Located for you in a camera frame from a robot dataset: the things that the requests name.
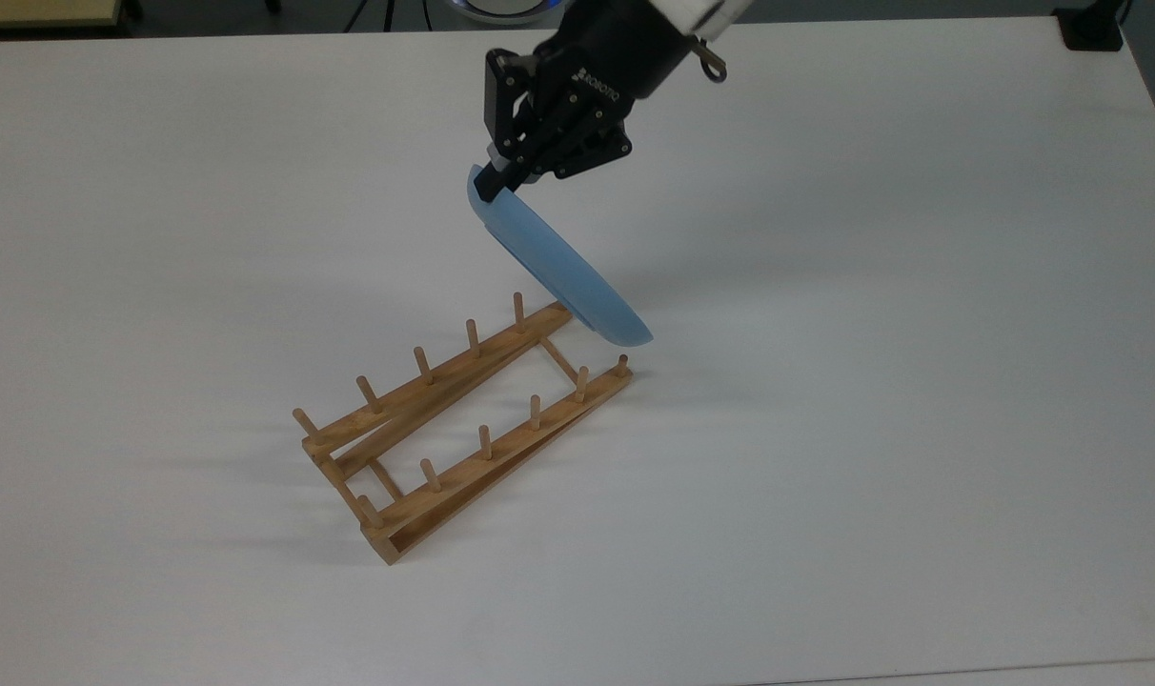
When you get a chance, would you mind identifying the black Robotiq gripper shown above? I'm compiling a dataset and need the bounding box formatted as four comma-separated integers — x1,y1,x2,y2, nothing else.
476,0,699,204

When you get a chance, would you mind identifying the blue round plate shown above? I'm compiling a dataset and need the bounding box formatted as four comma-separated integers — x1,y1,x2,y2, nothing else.
466,163,656,348

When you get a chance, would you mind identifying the wooden dowel plate rack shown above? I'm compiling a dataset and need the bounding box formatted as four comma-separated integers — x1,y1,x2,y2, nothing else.
291,292,634,567

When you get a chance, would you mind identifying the white and blue round object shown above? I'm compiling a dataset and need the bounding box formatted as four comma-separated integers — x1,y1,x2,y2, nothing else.
456,0,557,22

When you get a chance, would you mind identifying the yellowish wooden desk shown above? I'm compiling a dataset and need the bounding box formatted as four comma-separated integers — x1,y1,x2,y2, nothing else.
0,0,123,31

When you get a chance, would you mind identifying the metal ring hook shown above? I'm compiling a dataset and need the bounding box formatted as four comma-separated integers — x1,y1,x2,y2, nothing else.
696,35,730,85

